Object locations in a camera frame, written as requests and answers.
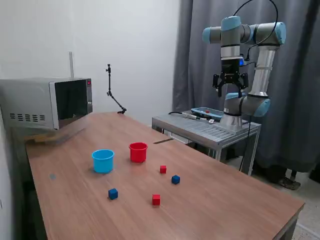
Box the dark shoe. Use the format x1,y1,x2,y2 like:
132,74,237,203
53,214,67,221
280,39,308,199
278,174,302,191

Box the red plastic cup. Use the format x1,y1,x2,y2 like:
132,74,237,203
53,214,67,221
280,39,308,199
128,142,149,164

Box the thin metal pole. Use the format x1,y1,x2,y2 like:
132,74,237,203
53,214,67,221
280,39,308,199
69,51,75,78

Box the grey metal cart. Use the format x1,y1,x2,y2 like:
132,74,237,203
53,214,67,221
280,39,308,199
151,109,262,176

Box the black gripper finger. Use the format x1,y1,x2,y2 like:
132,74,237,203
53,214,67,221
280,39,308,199
234,72,249,99
212,72,227,98

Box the black cart cable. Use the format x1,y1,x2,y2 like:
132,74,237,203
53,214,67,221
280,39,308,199
239,117,252,173

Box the blue teach pendant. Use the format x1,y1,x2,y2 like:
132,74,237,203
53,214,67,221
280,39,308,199
190,107,223,120

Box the pendant cable with silver plug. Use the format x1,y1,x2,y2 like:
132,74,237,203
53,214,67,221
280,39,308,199
167,111,210,123

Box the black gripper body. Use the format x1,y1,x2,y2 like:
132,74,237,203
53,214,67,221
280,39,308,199
221,58,241,84

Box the blue plastic cup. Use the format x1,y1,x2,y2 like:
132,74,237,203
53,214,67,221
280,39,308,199
91,149,115,174

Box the grey curtain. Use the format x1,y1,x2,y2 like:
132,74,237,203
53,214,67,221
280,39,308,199
172,0,320,181

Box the wooden blocks under microwave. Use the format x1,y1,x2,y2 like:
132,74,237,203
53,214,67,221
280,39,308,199
24,133,57,145

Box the dark tape strip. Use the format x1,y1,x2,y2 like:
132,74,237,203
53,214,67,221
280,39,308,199
152,138,174,145

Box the silver microwave oven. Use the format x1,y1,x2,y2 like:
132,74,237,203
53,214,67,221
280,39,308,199
0,77,94,131

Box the black camera cable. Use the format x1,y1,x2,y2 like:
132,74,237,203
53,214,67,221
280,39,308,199
232,0,280,62

